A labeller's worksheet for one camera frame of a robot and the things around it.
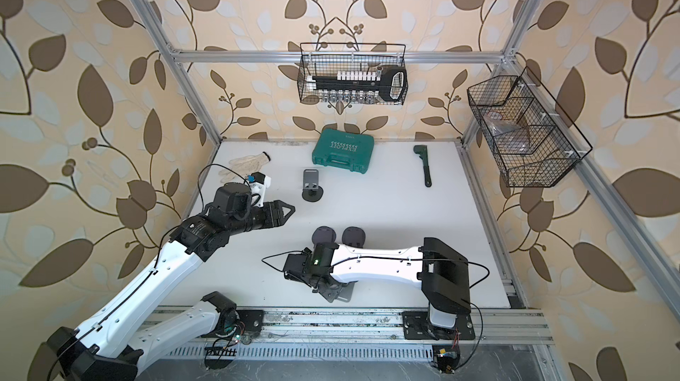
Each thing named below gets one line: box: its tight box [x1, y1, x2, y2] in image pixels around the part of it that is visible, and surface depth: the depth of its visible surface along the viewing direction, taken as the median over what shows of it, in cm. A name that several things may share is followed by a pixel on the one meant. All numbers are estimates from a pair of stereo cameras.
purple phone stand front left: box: [311, 225, 338, 248], surface depth 93 cm
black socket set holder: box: [306, 67, 408, 103], surface depth 86 cm
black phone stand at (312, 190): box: [301, 168, 325, 203], surface depth 101 cm
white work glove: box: [218, 151, 271, 184], surface depth 115 cm
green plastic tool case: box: [311, 128, 375, 175], surface depth 114 cm
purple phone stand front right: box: [341, 225, 366, 249], surface depth 93 cm
